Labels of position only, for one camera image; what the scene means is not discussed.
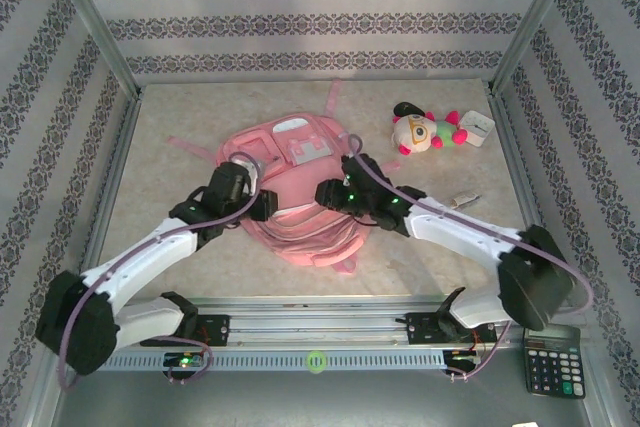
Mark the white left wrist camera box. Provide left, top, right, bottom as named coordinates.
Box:
left=227, top=153, right=267, bottom=184

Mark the black desk calculator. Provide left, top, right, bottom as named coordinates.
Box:
left=522, top=324, right=587, bottom=400

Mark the white square alarm clock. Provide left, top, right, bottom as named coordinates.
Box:
left=456, top=110, right=497, bottom=149

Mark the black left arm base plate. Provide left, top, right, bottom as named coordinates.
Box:
left=139, top=313, right=232, bottom=349

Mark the small white pen-like item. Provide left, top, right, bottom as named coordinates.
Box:
left=450, top=190, right=483, bottom=209

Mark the green tape ring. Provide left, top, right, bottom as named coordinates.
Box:
left=305, top=349, right=329, bottom=375

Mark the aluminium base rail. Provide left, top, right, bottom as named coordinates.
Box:
left=47, top=295, right=587, bottom=349

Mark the white plush toy with glasses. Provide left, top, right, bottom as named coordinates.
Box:
left=390, top=108, right=469, bottom=158

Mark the right controller board with LED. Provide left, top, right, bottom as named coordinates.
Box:
left=444, top=352, right=484, bottom=369

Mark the aluminium side rail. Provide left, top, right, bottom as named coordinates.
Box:
left=486, top=90, right=572, bottom=306
left=73, top=95, right=145, bottom=313

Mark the left controller board with LED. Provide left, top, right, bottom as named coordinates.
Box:
left=163, top=352, right=207, bottom=370

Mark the grey slotted cable duct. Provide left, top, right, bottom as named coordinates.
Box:
left=66, top=350, right=447, bottom=372

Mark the aluminium frame post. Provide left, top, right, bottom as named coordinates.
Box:
left=486, top=0, right=587, bottom=96
left=39, top=0, right=144, bottom=101

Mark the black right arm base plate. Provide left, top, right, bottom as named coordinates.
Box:
left=405, top=311, right=499, bottom=346

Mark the pink school backpack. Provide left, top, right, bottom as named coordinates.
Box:
left=166, top=78, right=402, bottom=276

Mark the black computer mouse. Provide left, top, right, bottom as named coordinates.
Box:
left=392, top=101, right=424, bottom=119

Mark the controller board with led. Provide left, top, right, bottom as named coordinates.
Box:
left=163, top=352, right=207, bottom=370
left=444, top=352, right=484, bottom=369

